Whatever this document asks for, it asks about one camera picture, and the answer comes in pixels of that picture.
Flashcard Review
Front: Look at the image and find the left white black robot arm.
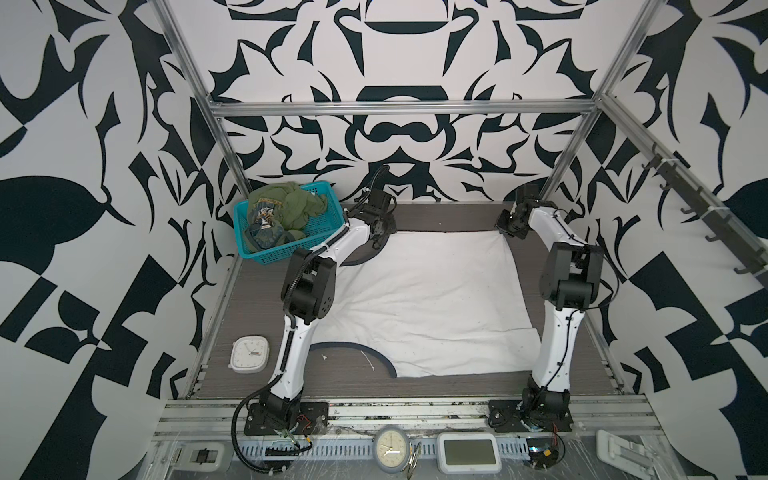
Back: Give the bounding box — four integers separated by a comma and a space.
258, 187, 397, 424

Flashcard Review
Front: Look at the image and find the small white square clock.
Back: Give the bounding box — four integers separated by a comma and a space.
228, 335, 270, 374

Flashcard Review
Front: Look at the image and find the small green circuit board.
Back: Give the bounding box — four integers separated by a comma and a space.
525, 435, 565, 470

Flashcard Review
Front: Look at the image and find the white tank top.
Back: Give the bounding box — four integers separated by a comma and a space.
313, 231, 541, 378

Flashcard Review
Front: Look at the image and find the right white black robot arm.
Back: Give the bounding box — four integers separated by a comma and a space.
496, 185, 604, 419

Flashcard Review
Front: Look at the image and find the white digital display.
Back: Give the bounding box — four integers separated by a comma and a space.
436, 432, 501, 474

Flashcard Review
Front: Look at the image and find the horizontal aluminium frame bar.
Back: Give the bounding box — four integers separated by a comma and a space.
209, 99, 595, 118

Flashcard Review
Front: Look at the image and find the black corrugated cable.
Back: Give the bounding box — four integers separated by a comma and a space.
230, 374, 295, 475

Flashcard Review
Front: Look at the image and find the round analog clock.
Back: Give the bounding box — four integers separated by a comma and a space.
373, 425, 412, 474

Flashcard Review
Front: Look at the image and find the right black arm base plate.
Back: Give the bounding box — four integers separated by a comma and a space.
487, 400, 573, 433

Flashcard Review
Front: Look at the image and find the green tank top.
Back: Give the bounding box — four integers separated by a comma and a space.
242, 182, 328, 252

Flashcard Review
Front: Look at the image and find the teal plastic basket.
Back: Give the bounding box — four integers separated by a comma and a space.
233, 181, 344, 265

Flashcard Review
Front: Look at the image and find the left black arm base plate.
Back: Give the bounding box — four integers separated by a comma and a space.
243, 400, 329, 436

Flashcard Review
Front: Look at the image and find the white plastic stand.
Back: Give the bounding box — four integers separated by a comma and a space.
596, 430, 655, 480

